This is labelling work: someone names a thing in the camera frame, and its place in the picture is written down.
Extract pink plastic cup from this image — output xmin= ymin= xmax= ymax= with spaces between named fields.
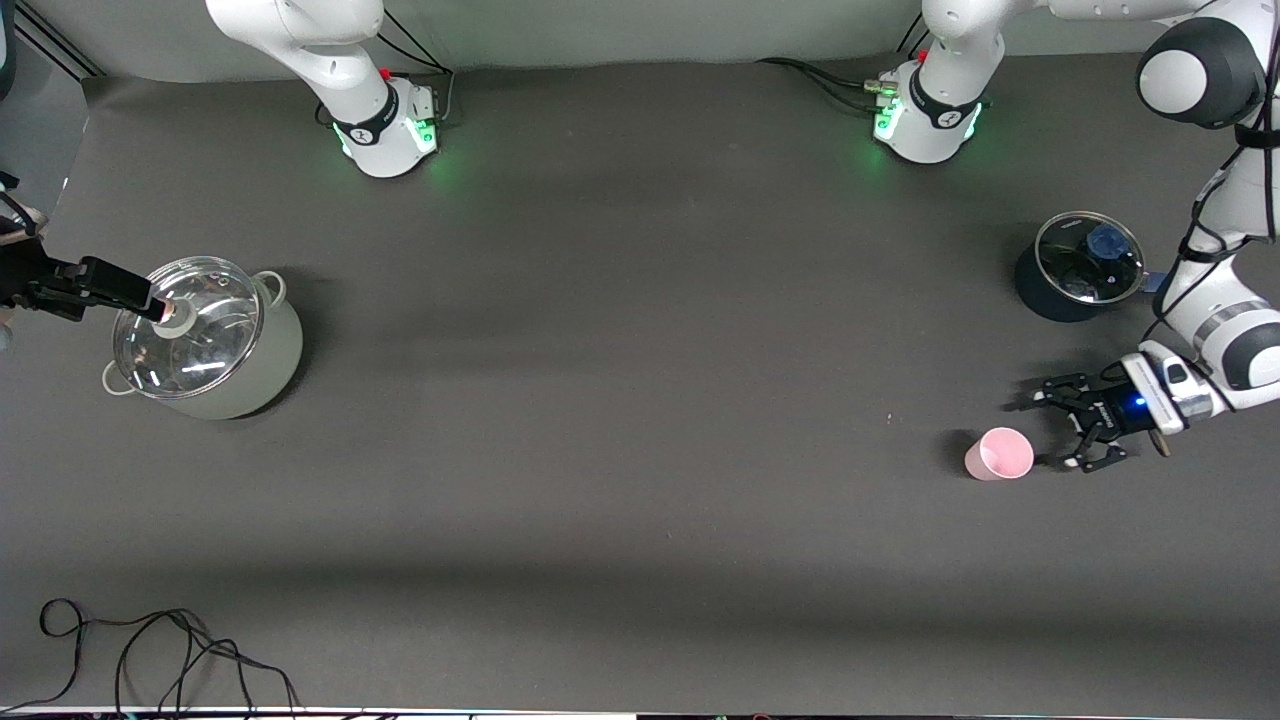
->
xmin=964 ymin=427 xmax=1035 ymax=482

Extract glass stockpot lid with knob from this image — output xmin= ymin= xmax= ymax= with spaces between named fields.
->
xmin=112 ymin=256 xmax=263 ymax=399

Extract glass saucepan lid blue knob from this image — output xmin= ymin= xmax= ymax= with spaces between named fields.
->
xmin=1034 ymin=210 xmax=1147 ymax=305

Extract dark grey table mat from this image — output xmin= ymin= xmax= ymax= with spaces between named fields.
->
xmin=0 ymin=45 xmax=1280 ymax=716

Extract dark blue saucepan blue handle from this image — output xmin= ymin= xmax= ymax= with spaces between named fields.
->
xmin=1013 ymin=215 xmax=1171 ymax=324

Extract grey-green stockpot with handles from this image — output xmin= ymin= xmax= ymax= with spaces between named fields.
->
xmin=100 ymin=268 xmax=304 ymax=421

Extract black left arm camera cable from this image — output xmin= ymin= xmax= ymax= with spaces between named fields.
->
xmin=1100 ymin=50 xmax=1280 ymax=386

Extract tangled thin black cable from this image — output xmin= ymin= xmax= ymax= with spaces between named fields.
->
xmin=0 ymin=598 xmax=301 ymax=716

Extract black right arm base cables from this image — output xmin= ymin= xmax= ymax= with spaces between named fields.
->
xmin=318 ymin=8 xmax=456 ymax=129

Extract black arm base cables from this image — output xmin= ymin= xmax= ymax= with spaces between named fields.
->
xmin=755 ymin=57 xmax=896 ymax=116
xmin=318 ymin=8 xmax=456 ymax=129

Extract black left arm base cables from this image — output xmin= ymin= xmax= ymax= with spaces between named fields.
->
xmin=755 ymin=57 xmax=896 ymax=116

